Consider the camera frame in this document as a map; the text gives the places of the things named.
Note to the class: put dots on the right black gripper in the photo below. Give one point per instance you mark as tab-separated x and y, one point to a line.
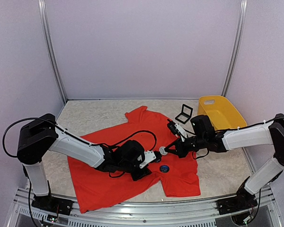
180	151

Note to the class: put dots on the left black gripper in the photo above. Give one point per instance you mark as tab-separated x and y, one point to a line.
146	171

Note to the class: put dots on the yellow sunflower brooch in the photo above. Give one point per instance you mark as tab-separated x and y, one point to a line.
162	151

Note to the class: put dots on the red t-shirt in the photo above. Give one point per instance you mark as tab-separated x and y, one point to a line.
123	177

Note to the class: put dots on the black case with yellow brooch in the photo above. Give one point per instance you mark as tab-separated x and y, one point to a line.
185	115

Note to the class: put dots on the yellow plastic basket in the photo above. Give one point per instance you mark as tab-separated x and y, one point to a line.
218	113

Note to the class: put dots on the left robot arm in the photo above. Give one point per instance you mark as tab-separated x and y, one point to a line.
44	134

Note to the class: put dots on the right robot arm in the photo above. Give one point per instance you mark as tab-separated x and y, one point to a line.
269	132

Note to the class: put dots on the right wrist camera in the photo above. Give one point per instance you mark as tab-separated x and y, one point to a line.
177	130

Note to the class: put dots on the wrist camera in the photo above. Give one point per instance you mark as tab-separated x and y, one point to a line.
177	130
149	157

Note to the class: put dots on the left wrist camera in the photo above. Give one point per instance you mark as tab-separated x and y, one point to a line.
149	157

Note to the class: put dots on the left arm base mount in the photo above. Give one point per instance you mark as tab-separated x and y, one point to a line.
53	204

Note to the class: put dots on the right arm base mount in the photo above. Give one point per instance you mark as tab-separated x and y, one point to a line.
234	204

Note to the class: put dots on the front aluminium rail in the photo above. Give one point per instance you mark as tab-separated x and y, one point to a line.
190	213

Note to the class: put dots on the right aluminium frame post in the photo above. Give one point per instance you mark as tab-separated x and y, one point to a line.
236	46

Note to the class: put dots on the aluminium frame post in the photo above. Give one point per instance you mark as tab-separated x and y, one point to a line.
50	50
236	46

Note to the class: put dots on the left aluminium frame post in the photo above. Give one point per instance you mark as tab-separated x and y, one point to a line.
50	50

